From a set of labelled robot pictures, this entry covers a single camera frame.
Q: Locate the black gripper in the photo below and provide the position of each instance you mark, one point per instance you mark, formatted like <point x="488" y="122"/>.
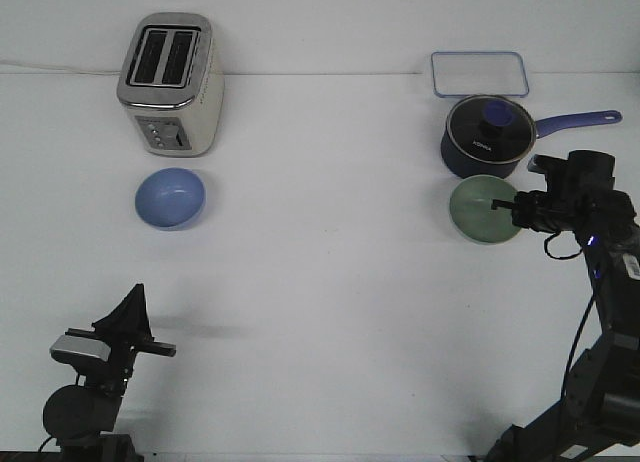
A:
<point x="578" y="193"/>
<point x="128" y="316"/>

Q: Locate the green bowl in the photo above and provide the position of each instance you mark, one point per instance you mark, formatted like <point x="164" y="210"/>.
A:
<point x="470" y="209"/>

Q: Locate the blue bowl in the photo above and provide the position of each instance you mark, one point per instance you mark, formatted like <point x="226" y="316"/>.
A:
<point x="170" y="199"/>

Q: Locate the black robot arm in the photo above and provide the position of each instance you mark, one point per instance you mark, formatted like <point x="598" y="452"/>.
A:
<point x="81" y="417"/>
<point x="599" y="403"/>

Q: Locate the glass pot lid blue knob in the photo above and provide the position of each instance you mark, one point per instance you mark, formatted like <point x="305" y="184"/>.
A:
<point x="491" y="129"/>

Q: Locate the clear blue-rimmed container lid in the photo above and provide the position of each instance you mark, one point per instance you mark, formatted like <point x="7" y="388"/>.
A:
<point x="458" y="74"/>

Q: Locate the silver two-slot toaster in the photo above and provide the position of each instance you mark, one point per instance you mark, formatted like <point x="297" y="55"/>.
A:
<point x="171" y="84"/>

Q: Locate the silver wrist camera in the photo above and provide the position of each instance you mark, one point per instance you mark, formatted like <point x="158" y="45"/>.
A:
<point x="541" y="164"/>
<point x="70" y="349"/>

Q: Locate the blue saucepan with handle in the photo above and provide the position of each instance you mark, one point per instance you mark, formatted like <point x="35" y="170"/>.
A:
<point x="464" y="166"/>

